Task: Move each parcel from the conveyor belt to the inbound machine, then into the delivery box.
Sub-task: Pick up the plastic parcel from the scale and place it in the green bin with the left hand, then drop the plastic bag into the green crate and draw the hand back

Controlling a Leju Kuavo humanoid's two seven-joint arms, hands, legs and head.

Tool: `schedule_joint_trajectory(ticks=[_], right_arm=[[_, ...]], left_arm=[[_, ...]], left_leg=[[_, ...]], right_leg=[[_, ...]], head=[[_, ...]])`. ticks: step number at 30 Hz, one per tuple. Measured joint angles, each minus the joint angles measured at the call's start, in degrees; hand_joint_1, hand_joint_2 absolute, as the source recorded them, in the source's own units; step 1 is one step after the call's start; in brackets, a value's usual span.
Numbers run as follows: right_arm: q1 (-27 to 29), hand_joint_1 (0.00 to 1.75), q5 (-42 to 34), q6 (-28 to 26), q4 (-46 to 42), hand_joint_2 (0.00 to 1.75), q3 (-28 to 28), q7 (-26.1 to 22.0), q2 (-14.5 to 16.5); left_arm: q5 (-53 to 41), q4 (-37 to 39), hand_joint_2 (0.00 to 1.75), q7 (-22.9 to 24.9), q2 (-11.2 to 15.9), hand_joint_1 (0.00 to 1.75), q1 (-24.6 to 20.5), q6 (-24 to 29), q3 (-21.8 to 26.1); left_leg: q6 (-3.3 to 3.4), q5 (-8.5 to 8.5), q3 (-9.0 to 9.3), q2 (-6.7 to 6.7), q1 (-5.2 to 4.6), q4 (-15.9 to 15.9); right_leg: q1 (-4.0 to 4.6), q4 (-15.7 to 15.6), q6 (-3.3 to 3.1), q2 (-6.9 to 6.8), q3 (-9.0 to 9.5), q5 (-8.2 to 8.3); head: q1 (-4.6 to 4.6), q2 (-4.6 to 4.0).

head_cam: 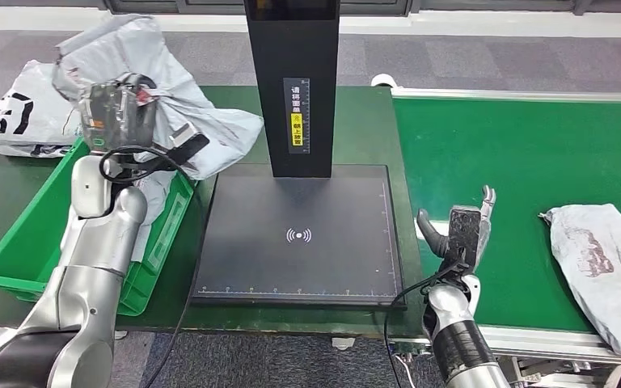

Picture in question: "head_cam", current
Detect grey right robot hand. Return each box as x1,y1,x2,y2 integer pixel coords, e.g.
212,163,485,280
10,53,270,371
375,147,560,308
416,185,498,272

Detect green conveyor belt with frame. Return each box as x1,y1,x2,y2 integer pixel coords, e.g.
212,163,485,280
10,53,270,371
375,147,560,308
387,85,621,388

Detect thin white wire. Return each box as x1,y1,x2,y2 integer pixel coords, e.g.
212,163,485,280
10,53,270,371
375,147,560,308
394,354,416,388

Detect black inbound scanner machine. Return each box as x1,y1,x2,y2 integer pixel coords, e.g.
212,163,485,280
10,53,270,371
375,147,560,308
188,0,408,310

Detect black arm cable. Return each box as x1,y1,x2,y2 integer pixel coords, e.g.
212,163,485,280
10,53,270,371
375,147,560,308
384,256,470,388
99,143,205,388

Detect grey parcel bag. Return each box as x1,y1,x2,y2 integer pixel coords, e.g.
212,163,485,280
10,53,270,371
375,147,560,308
539,203,621,359
52,13,264,183
128,170,180,264

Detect large white printed parcel bag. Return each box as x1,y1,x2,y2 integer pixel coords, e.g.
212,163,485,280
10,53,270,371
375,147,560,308
0,58,84,159

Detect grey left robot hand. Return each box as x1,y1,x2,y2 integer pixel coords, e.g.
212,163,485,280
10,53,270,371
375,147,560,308
77,74,158,154

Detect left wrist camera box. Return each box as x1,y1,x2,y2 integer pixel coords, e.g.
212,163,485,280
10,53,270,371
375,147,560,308
168,121,211,166

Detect green plastic crate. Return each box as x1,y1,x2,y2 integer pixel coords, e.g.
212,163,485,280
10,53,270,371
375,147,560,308
0,136,197,317

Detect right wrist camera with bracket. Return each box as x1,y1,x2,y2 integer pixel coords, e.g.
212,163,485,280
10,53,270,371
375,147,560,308
446,205,484,264

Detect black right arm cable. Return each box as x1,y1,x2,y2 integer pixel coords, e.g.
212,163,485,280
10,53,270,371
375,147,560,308
384,256,470,388

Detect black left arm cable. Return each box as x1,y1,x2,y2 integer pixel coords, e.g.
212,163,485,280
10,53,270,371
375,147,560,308
99,143,205,388

